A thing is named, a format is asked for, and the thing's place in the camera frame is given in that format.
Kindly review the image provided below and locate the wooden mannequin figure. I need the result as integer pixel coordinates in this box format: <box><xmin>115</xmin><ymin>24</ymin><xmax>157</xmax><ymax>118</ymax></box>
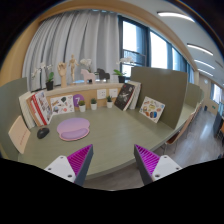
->
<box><xmin>69</xmin><ymin>55</ymin><xmax>78</xmax><ymax>82</ymax></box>

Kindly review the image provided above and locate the small potted plant right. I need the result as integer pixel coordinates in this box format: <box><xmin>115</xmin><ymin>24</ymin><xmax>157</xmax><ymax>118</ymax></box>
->
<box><xmin>106</xmin><ymin>95</ymin><xmax>113</xmax><ymax>108</ymax></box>

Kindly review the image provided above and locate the small potted plant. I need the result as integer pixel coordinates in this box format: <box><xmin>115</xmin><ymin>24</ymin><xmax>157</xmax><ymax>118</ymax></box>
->
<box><xmin>106</xmin><ymin>95</ymin><xmax>113</xmax><ymax>108</ymax></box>
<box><xmin>78</xmin><ymin>100</ymin><xmax>86</xmax><ymax>112</ymax></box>
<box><xmin>90</xmin><ymin>98</ymin><xmax>97</xmax><ymax>110</ymax></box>

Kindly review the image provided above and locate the pink wooden horse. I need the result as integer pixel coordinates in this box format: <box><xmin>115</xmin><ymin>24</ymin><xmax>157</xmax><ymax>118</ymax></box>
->
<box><xmin>81</xmin><ymin>69</ymin><xmax>95</xmax><ymax>84</ymax></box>

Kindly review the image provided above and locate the wall socket plate right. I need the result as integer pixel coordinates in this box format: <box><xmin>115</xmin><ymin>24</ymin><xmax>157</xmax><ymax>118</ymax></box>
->
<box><xmin>109</xmin><ymin>88</ymin><xmax>118</xmax><ymax>98</ymax></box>

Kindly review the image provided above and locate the wooden hand model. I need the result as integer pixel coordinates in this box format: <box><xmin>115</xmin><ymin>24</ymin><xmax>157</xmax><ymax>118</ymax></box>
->
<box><xmin>57</xmin><ymin>62</ymin><xmax>67</xmax><ymax>88</ymax></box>

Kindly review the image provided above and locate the beige card left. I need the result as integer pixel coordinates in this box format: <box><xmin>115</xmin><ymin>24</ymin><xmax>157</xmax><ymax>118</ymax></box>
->
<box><xmin>8</xmin><ymin>116</ymin><xmax>30</xmax><ymax>154</ymax></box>

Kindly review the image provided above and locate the wooden chair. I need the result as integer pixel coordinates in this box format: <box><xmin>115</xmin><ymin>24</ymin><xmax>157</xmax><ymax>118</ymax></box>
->
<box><xmin>163</xmin><ymin>103</ymin><xmax>202</xmax><ymax>154</ymax></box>

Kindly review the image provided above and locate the white book behind black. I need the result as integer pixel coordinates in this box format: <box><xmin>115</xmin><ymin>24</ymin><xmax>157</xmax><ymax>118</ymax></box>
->
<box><xmin>128</xmin><ymin>81</ymin><xmax>141</xmax><ymax>110</ymax></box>

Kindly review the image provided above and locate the wooden shelf ledge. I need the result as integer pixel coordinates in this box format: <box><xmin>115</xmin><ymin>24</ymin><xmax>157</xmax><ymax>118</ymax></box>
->
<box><xmin>44</xmin><ymin>83</ymin><xmax>123</xmax><ymax>97</ymax></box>

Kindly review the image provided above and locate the black book with drawing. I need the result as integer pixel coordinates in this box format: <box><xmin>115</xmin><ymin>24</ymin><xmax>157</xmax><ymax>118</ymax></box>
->
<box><xmin>114</xmin><ymin>83</ymin><xmax>135</xmax><ymax>111</ymax></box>

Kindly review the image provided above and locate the green partition panel right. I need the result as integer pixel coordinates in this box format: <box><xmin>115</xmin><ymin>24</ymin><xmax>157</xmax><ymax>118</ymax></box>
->
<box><xmin>130</xmin><ymin>67</ymin><xmax>188</xmax><ymax>129</ymax></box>

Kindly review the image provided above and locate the small potted plant middle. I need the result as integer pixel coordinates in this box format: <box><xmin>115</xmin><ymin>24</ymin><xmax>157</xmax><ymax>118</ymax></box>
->
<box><xmin>90</xmin><ymin>98</ymin><xmax>97</xmax><ymax>110</ymax></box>

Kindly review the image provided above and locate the white book spine left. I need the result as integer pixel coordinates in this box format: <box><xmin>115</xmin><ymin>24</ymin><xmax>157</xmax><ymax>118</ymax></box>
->
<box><xmin>19</xmin><ymin>91</ymin><xmax>35</xmax><ymax>129</ymax></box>

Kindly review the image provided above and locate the colourful illustrated board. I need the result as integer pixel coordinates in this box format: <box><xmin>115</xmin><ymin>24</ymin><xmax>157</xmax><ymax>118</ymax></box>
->
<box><xmin>139</xmin><ymin>97</ymin><xmax>165</xmax><ymax>123</ymax></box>

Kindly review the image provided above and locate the dark wooden horse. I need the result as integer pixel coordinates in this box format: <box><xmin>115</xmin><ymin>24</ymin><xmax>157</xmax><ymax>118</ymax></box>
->
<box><xmin>95</xmin><ymin>68</ymin><xmax>110</xmax><ymax>81</ymax></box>

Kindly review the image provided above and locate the white orchid black pot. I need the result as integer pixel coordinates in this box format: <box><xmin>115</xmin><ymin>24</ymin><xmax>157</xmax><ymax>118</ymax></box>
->
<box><xmin>31</xmin><ymin>62</ymin><xmax>54</xmax><ymax>85</ymax></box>
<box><xmin>113</xmin><ymin>57</ymin><xmax>134</xmax><ymax>83</ymax></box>

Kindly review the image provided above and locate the red and white book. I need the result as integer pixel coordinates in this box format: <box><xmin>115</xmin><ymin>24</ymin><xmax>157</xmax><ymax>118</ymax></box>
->
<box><xmin>26</xmin><ymin>91</ymin><xmax>53</xmax><ymax>127</ymax></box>

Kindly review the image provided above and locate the green partition panel left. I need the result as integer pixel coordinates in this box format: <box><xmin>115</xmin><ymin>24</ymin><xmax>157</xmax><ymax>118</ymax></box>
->
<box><xmin>0</xmin><ymin>78</ymin><xmax>27</xmax><ymax>161</ymax></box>

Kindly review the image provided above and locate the purple mouse pad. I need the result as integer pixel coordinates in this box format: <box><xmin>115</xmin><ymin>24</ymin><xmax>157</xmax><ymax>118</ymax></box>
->
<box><xmin>57</xmin><ymin>118</ymin><xmax>90</xmax><ymax>141</ymax></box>

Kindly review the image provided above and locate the wall socket plate left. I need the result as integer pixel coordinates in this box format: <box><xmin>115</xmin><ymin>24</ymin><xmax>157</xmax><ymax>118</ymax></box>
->
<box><xmin>97</xmin><ymin>89</ymin><xmax>106</xmax><ymax>99</ymax></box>

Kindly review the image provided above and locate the purple round number sign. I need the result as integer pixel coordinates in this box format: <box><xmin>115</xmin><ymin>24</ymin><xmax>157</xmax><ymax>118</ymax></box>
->
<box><xmin>73</xmin><ymin>94</ymin><xmax>84</xmax><ymax>107</ymax></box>

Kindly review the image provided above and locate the white orchid black pot right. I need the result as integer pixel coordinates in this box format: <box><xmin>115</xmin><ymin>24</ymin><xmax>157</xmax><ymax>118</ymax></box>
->
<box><xmin>113</xmin><ymin>57</ymin><xmax>134</xmax><ymax>83</ymax></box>

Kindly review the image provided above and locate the wall socket plate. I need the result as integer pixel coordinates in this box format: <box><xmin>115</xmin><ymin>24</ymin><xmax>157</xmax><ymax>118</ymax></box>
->
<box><xmin>109</xmin><ymin>88</ymin><xmax>118</xmax><ymax>98</ymax></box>
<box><xmin>97</xmin><ymin>89</ymin><xmax>106</xmax><ymax>99</ymax></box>

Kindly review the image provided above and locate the white orchid black pot left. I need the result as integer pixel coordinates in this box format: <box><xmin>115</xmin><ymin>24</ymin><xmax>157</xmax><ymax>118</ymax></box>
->
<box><xmin>31</xmin><ymin>62</ymin><xmax>54</xmax><ymax>85</ymax></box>

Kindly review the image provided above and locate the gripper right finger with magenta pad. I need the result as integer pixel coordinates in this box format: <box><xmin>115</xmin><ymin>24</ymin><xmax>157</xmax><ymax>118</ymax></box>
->
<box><xmin>134</xmin><ymin>144</ymin><xmax>181</xmax><ymax>185</ymax></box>

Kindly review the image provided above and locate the grey curtain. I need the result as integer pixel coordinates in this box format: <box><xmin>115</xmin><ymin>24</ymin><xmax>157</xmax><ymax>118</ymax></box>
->
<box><xmin>22</xmin><ymin>10</ymin><xmax>120</xmax><ymax>91</ymax></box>

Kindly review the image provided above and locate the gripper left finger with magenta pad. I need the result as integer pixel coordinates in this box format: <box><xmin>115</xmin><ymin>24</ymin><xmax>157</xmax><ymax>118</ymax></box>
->
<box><xmin>45</xmin><ymin>144</ymin><xmax>93</xmax><ymax>186</ymax></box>

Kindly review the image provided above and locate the green partition panel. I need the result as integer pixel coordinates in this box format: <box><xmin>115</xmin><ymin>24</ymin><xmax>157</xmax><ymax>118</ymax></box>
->
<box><xmin>0</xmin><ymin>78</ymin><xmax>27</xmax><ymax>161</ymax></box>
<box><xmin>130</xmin><ymin>67</ymin><xmax>188</xmax><ymax>129</ymax></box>

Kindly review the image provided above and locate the black computer mouse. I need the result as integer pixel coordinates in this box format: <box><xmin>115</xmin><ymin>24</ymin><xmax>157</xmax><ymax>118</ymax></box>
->
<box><xmin>37</xmin><ymin>128</ymin><xmax>50</xmax><ymax>139</ymax></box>

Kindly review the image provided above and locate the small potted plant left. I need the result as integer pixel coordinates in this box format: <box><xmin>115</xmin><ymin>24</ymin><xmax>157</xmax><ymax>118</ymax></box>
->
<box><xmin>78</xmin><ymin>100</ymin><xmax>86</xmax><ymax>112</ymax></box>

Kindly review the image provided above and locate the sticker illustrated card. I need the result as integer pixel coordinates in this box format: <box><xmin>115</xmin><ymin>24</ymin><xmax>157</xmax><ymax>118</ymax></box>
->
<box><xmin>50</xmin><ymin>95</ymin><xmax>74</xmax><ymax>115</ymax></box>

